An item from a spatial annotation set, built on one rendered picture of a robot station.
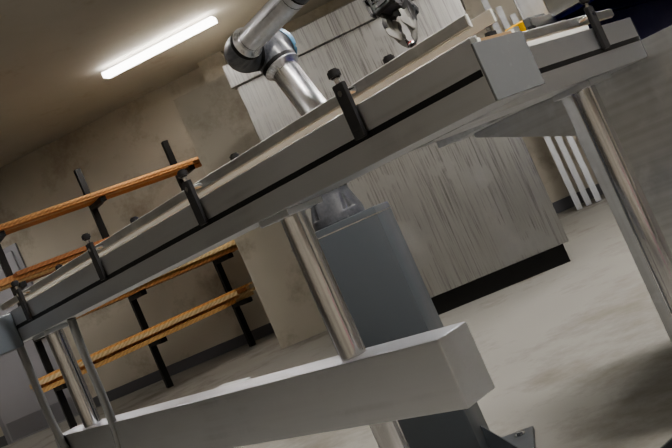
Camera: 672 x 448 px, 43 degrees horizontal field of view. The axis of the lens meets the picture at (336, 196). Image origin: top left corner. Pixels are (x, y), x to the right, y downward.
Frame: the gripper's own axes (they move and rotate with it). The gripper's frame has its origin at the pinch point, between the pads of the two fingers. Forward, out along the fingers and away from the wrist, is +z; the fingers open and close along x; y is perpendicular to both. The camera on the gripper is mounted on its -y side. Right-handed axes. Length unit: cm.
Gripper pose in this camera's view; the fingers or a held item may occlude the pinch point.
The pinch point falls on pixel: (411, 40)
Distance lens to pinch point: 216.3
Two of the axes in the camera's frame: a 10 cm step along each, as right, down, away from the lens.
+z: 3.8, 8.5, -3.7
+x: 6.7, -5.2, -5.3
